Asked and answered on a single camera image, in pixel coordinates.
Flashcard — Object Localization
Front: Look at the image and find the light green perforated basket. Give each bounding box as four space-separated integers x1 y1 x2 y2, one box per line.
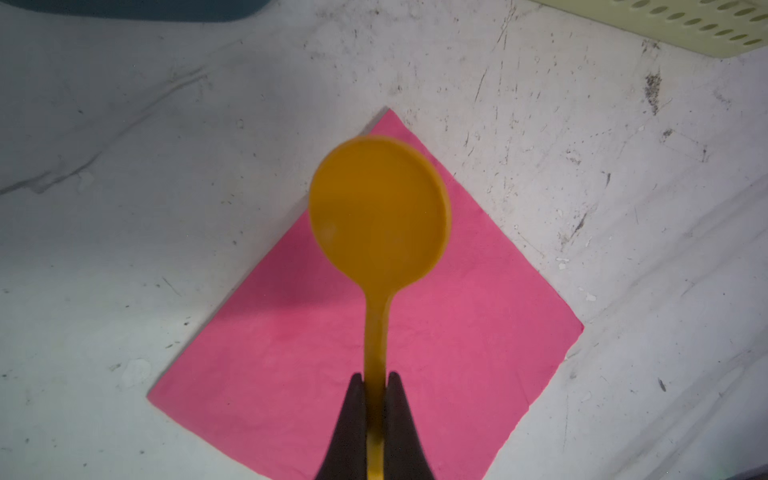
539 0 767 58

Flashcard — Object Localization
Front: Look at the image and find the dark teal plastic bin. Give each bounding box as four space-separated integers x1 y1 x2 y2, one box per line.
2 0 270 23

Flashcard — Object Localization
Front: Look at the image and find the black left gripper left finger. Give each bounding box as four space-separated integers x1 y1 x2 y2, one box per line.
315 373 367 480

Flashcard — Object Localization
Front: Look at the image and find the yellow plastic spoon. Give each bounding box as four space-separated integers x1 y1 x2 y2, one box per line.
309 135 451 479

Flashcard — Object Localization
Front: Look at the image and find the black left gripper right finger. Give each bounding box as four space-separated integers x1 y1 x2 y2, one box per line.
383 372 435 480

